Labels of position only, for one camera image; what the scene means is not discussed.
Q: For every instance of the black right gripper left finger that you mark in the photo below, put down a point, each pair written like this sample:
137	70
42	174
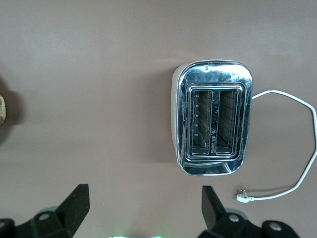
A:
57	223

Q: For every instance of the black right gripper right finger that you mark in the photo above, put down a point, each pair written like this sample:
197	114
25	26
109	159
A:
223	225

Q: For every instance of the cream and chrome toaster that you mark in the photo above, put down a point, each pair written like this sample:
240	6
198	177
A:
213	74

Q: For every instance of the slice of brown bread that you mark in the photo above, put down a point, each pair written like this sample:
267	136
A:
2	109

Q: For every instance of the brown table cover sheet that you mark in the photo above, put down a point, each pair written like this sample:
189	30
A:
99	49

